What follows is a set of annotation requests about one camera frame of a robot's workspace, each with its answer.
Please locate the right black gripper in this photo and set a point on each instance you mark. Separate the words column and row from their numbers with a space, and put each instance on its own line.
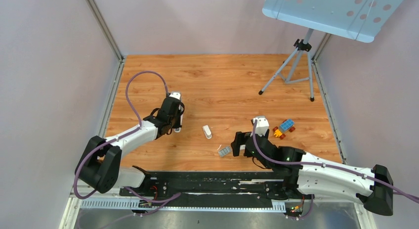
column 240, row 139

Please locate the white stapler part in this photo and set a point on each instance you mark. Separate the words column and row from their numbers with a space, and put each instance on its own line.
column 207, row 131

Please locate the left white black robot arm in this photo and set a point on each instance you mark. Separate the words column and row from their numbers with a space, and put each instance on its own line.
column 100, row 164

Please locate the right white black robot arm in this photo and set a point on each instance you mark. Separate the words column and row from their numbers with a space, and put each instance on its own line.
column 305, row 173

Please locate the blue orange toy block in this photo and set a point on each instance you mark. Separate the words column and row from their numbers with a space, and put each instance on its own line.
column 286, row 126

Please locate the grey tripod stand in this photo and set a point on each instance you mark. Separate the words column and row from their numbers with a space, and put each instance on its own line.
column 300, row 47

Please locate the light blue perforated tray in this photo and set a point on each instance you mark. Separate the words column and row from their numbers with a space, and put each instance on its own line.
column 359, row 20

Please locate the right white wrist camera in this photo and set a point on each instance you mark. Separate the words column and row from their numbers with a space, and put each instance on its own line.
column 261, row 125

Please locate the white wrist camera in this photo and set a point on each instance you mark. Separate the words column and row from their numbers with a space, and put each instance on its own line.
column 176, row 95
column 261, row 125

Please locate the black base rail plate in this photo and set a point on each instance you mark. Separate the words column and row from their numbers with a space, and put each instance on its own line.
column 206, row 191

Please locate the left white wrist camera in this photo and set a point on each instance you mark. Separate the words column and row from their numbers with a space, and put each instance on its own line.
column 176, row 95

